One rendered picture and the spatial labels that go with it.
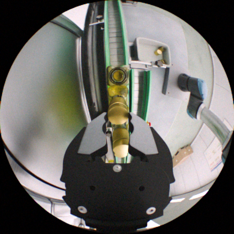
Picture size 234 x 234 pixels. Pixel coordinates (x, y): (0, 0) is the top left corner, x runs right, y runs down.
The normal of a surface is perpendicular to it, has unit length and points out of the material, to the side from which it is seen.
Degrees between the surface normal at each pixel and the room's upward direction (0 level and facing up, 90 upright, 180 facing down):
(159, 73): 0
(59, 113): 90
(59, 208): 90
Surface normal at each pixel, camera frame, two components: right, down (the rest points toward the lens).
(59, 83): 1.00, -0.04
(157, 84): -0.01, 0.53
